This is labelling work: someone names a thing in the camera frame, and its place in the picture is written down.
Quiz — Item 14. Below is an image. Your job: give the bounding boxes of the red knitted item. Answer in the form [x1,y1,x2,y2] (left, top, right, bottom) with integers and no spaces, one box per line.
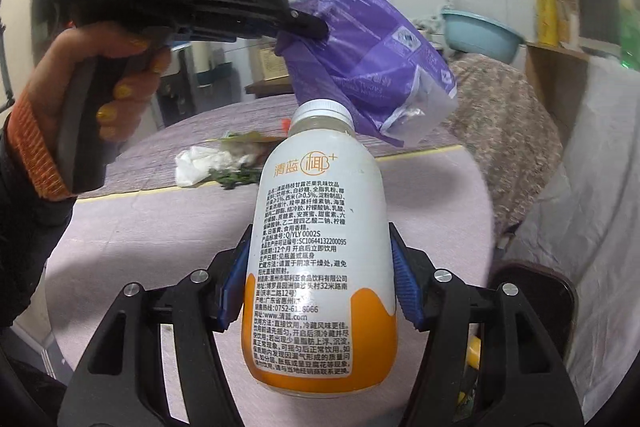
[281,119,291,133]

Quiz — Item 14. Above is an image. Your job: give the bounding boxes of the white tissue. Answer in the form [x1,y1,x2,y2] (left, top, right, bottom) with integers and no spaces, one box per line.
[175,144,262,187]

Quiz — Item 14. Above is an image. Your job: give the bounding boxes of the white orange drink bottle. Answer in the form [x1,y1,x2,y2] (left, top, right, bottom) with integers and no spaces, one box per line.
[241,98,398,397]

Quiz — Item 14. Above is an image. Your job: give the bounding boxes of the purple plastic bag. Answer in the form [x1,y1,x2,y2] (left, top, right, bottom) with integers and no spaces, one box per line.
[276,0,458,147]

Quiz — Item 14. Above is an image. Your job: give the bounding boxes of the yellow snack bag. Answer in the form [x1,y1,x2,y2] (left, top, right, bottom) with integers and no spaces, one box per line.
[207,131,285,146]

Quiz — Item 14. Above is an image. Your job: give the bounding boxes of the left hand yellow nails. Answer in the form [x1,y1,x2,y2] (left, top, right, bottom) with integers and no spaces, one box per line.
[26,23,171,150]

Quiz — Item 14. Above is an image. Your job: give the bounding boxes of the wooden counter shelf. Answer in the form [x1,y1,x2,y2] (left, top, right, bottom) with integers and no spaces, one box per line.
[245,77,294,98]

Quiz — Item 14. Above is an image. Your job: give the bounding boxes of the white cloth cover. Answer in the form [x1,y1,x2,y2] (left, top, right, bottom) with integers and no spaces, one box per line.
[506,57,639,419]

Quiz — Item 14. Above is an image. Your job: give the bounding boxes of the purple striped tablecloth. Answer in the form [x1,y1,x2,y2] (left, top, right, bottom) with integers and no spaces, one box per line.
[47,101,494,426]

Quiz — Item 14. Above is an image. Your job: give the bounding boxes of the black sleeve orange cuff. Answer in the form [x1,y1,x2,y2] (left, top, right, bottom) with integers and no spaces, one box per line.
[1,96,76,327]

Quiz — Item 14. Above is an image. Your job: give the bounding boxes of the green vegetable scraps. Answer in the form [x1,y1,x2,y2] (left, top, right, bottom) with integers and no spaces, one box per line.
[209,167,262,190]

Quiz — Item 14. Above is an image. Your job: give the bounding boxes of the floral cloth cover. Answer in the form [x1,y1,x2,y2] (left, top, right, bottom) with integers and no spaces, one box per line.
[442,54,563,236]

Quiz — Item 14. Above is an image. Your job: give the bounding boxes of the light blue plastic basin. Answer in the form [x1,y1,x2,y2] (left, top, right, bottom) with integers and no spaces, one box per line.
[440,9,526,64]

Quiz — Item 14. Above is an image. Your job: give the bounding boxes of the yellow tall package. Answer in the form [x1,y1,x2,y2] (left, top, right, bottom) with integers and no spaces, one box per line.
[536,0,560,46]

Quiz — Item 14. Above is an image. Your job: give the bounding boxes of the white microwave oven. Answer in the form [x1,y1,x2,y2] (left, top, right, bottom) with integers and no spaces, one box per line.
[577,0,639,62]

